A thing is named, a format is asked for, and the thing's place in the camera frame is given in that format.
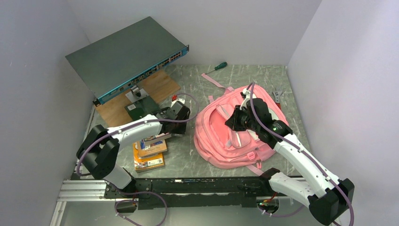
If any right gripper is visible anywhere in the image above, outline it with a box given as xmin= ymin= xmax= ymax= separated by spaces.
xmin=226 ymin=105 xmax=260 ymax=132

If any pink backpack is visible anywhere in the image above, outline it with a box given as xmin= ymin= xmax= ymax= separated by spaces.
xmin=193 ymin=86 xmax=275 ymax=173

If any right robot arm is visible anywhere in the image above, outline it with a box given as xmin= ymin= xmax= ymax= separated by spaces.
xmin=225 ymin=98 xmax=355 ymax=226

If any dark green book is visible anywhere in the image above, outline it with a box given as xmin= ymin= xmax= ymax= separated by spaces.
xmin=124 ymin=96 xmax=160 ymax=121

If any orange cover book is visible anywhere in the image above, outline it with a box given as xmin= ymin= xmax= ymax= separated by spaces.
xmin=133 ymin=140 xmax=167 ymax=159

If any blue cover book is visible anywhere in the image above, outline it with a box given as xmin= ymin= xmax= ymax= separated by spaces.
xmin=142 ymin=133 xmax=172 ymax=145

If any orange bottom book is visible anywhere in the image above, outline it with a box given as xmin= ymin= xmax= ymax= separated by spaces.
xmin=134 ymin=153 xmax=165 ymax=173

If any wooden board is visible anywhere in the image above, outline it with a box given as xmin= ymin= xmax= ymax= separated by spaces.
xmin=95 ymin=70 xmax=181 ymax=127

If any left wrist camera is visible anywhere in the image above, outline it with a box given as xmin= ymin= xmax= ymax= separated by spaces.
xmin=171 ymin=95 xmax=185 ymax=107

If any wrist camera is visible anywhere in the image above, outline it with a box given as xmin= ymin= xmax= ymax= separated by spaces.
xmin=171 ymin=95 xmax=185 ymax=107
xmin=240 ymin=88 xmax=256 ymax=100

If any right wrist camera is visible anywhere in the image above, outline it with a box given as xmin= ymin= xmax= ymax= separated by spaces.
xmin=240 ymin=88 xmax=256 ymax=100

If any green handled screwdriver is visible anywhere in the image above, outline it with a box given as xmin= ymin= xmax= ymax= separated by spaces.
xmin=206 ymin=62 xmax=228 ymax=74

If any grey network switch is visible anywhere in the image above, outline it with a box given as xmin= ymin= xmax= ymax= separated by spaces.
xmin=65 ymin=16 xmax=190 ymax=106

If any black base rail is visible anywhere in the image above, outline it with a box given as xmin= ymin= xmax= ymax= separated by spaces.
xmin=104 ymin=176 xmax=276 ymax=210

